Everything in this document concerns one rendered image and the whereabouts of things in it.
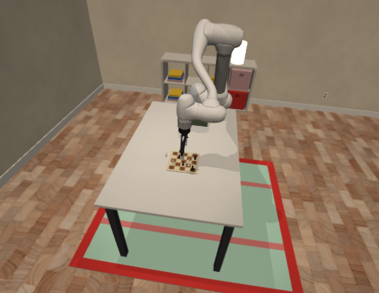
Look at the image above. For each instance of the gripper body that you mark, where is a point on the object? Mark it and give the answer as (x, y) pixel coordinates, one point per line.
(184, 132)

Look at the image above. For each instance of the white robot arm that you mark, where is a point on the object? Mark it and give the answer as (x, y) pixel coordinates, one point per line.
(206, 102)

